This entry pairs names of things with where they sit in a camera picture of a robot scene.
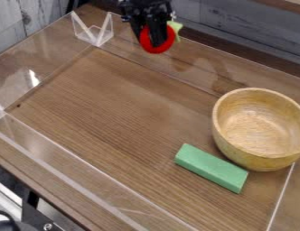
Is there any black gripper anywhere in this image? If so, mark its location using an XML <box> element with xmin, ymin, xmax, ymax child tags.
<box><xmin>118</xmin><ymin>0</ymin><xmax>173</xmax><ymax>47</ymax></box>

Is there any red plush strawberry toy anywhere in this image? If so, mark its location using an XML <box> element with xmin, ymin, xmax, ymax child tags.
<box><xmin>140</xmin><ymin>21</ymin><xmax>182</xmax><ymax>54</ymax></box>

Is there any light wooden bowl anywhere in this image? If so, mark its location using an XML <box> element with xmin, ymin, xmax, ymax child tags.
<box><xmin>212</xmin><ymin>88</ymin><xmax>300</xmax><ymax>171</ymax></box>

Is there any green rectangular block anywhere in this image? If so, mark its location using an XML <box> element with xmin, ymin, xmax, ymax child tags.
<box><xmin>174</xmin><ymin>143</ymin><xmax>248</xmax><ymax>194</ymax></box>

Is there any clear acrylic corner bracket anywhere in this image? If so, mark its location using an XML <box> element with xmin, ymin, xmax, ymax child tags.
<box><xmin>70</xmin><ymin>12</ymin><xmax>114</xmax><ymax>47</ymax></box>

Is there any clear acrylic tray wall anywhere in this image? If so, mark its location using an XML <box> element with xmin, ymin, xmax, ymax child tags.
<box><xmin>0</xmin><ymin>6</ymin><xmax>300</xmax><ymax>231</ymax></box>

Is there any black table leg bracket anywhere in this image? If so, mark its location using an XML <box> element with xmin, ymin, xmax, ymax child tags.
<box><xmin>21</xmin><ymin>190</ymin><xmax>65</xmax><ymax>231</ymax></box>

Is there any black cable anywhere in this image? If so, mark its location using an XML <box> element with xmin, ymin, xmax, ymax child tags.
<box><xmin>0</xmin><ymin>209</ymin><xmax>21</xmax><ymax>231</ymax></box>

